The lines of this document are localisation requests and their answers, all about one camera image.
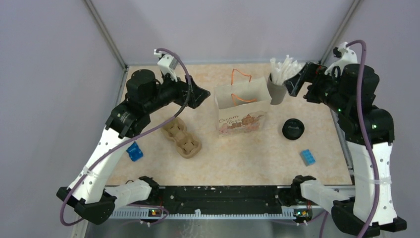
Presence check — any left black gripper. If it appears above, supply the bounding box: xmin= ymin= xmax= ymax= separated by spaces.
xmin=144 ymin=68 xmax=210 ymax=113

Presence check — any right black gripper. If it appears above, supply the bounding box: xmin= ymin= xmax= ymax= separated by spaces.
xmin=283 ymin=61 xmax=348 ymax=115

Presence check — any beige paper takeout bag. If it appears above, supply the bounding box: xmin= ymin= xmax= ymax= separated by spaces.
xmin=214 ymin=69 xmax=272 ymax=137

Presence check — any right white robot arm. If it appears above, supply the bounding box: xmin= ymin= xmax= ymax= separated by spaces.
xmin=284 ymin=62 xmax=407 ymax=238

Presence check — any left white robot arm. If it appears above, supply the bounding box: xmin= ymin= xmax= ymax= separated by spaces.
xmin=56 ymin=69 xmax=210 ymax=225

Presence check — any grey cylindrical straw holder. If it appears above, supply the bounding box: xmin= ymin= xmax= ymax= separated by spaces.
xmin=267 ymin=74 xmax=287 ymax=105

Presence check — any bundle of white straws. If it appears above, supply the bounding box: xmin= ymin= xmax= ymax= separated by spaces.
xmin=270 ymin=55 xmax=303 ymax=85

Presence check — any stack of black lids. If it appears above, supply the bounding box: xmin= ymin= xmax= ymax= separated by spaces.
xmin=282 ymin=119 xmax=305 ymax=140

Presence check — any brown pulp cup carrier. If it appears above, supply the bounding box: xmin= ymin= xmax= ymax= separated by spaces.
xmin=160 ymin=117 xmax=202 ymax=159

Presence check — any blue toy block right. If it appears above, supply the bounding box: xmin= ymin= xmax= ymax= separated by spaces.
xmin=300 ymin=149 xmax=316 ymax=166

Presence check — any blue toy block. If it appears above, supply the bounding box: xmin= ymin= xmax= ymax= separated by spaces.
xmin=126 ymin=141 xmax=144 ymax=162
xmin=300 ymin=149 xmax=316 ymax=166

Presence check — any blue toy block left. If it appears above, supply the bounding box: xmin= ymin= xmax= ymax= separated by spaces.
xmin=126 ymin=141 xmax=144 ymax=162

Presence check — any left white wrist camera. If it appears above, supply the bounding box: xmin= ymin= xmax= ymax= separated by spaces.
xmin=154 ymin=49 xmax=180 ymax=82

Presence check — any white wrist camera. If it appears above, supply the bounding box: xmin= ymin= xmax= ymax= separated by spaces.
xmin=154 ymin=49 xmax=180 ymax=82
xmin=324 ymin=42 xmax=358 ymax=75

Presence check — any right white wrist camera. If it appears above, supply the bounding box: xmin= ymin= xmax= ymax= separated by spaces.
xmin=324 ymin=42 xmax=358 ymax=75

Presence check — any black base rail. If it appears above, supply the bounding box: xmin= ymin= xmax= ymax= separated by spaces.
xmin=153 ymin=185 xmax=293 ymax=215

